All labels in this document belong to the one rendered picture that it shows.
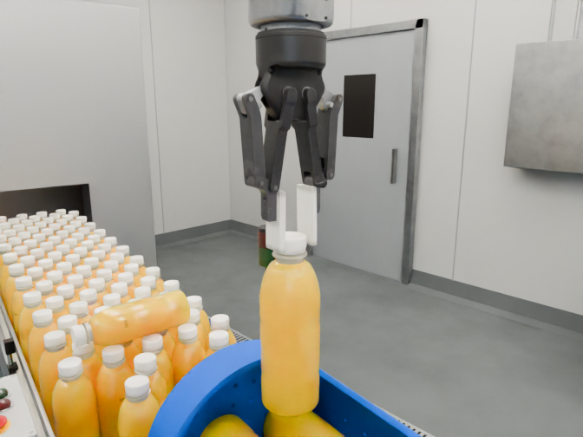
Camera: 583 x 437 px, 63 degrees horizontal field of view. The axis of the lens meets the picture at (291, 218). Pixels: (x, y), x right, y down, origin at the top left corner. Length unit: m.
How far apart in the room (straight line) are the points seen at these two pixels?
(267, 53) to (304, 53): 0.04
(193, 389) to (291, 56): 0.42
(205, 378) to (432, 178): 3.58
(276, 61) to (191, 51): 5.16
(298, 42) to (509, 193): 3.42
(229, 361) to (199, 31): 5.23
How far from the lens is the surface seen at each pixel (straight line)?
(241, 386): 0.74
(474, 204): 3.96
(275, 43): 0.50
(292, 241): 0.54
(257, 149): 0.49
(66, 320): 1.14
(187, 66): 5.61
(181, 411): 0.65
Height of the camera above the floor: 1.56
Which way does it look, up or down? 13 degrees down
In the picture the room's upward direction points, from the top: straight up
